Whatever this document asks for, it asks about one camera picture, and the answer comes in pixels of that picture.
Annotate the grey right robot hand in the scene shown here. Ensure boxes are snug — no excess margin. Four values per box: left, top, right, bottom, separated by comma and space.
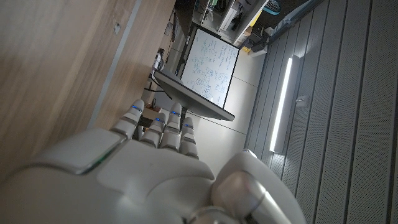
0, 98, 308, 224

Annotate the small wooden box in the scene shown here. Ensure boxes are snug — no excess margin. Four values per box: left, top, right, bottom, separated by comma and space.
144, 103, 163, 121

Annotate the black computer monitor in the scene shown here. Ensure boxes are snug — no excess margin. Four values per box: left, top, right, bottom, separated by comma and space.
153, 68, 236, 123

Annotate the whiteboard with writing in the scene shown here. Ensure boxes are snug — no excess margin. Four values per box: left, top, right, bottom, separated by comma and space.
180, 27, 241, 110

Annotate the long ceiling light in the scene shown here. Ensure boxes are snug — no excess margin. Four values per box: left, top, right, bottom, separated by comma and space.
268, 56, 295, 154

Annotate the white shelf cabinet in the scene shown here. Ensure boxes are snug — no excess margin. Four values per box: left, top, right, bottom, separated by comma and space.
192, 0, 270, 45

